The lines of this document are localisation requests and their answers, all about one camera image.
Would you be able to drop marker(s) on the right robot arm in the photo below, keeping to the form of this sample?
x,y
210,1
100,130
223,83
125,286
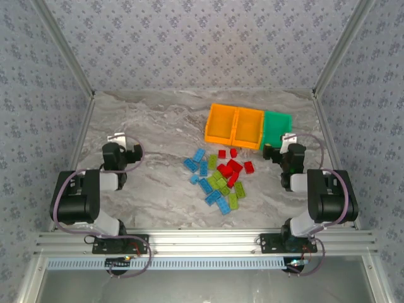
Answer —
x,y
334,195

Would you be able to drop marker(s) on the aluminium table side rail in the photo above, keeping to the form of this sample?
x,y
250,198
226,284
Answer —
x,y
80,132
326,126

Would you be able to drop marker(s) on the small black controller board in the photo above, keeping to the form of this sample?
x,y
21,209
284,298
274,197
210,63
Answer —
x,y
295,263
116,262

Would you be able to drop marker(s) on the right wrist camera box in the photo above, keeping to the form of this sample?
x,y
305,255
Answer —
x,y
288,139

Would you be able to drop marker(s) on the small blue lego brick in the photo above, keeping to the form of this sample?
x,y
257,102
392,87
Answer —
x,y
194,179

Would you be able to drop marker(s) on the small red lego brick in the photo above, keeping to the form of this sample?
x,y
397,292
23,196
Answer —
x,y
233,152
222,153

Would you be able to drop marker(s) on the small green lego brick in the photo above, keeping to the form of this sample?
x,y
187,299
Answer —
x,y
225,190
222,183

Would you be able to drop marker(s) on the green plastic bin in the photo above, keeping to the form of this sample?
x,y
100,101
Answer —
x,y
274,126

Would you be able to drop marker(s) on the aluminium frame post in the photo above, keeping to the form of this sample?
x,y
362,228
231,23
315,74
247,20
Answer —
x,y
67,47
341,47

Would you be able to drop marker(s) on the wide aluminium frame rail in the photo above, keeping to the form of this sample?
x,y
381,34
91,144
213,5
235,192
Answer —
x,y
205,241

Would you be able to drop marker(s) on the orange plastic bin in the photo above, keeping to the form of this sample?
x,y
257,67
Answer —
x,y
221,123
249,126

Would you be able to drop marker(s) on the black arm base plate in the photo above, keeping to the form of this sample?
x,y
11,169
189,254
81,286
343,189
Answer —
x,y
98,247
268,246

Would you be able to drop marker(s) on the thin aluminium table rail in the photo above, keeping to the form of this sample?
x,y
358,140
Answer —
x,y
202,90

